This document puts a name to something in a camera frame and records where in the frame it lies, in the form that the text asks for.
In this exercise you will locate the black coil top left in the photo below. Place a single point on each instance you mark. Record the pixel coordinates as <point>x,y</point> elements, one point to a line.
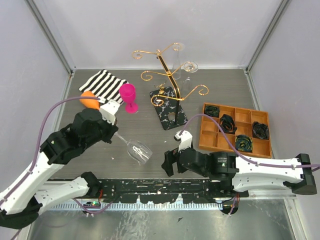
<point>212,111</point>

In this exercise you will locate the clear champagne flute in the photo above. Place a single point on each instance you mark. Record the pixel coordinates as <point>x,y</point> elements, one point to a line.
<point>190,67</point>
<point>176,67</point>

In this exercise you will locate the black mounting base plate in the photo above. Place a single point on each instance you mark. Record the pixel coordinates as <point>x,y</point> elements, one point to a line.
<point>160,191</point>

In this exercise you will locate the black coil centre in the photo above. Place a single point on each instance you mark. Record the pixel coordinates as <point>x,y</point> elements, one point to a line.
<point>227,124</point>

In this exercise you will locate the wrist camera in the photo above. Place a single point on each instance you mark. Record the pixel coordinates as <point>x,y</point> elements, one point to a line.
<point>109,110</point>
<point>185,138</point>

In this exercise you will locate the orange plastic wine glass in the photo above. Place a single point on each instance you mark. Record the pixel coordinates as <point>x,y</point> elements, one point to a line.
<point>89,100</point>

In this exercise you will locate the orange compartment tray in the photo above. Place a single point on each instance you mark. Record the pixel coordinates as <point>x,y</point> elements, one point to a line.
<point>213,139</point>

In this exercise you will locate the clear round wine glass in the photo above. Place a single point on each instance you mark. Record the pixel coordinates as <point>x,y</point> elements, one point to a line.
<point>136,150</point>

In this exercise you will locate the black coil bottom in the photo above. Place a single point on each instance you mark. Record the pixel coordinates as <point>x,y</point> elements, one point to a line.
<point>243,143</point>

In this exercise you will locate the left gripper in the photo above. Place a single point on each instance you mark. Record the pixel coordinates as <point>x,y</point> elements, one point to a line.
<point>113,129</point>

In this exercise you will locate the black coil right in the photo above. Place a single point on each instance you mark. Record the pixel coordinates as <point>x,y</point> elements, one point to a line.
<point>260,130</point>

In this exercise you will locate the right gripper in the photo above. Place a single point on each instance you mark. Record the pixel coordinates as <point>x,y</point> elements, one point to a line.
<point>170,157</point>

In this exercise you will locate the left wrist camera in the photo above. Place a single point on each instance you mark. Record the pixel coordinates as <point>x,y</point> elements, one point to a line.
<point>109,110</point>

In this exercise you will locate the gold wine glass rack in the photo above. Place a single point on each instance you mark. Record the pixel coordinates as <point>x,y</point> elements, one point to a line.
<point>167,99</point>

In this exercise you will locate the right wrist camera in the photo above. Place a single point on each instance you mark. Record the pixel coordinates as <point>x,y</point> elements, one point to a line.
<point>185,138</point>

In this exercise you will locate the pink plastic wine glass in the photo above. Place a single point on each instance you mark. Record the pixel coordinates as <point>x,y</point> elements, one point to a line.
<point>128,95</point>

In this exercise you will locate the striped black white cloth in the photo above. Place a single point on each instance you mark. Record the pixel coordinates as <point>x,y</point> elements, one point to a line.
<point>104,85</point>

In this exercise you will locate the black coil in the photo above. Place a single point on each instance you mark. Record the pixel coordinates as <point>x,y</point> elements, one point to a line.
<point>260,130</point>
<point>212,111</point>
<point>243,143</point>
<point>227,124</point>

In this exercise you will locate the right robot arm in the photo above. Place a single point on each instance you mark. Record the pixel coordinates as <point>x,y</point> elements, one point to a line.
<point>238,175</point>

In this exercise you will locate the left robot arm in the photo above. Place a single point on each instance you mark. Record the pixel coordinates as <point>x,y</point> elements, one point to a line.
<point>23,202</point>

